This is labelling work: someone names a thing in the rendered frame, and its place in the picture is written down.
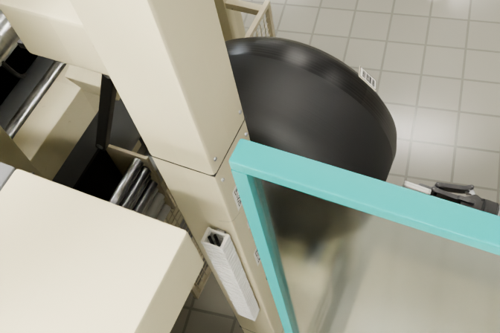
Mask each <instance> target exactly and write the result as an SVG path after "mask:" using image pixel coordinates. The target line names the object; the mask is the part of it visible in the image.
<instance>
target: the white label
mask: <svg viewBox="0 0 500 333"><path fill-rule="evenodd" d="M359 77H360V78H361V79H362V80H364V81H365V82H366V83H367V84H368V85H369V86H370V87H371V88H372V89H373V90H374V91H376V80H375V79H374V78H373V77H372V76H371V75H370V74H369V73H368V72H367V71H365V70H364V69H363V68H362V67H361V66H359Z"/></svg>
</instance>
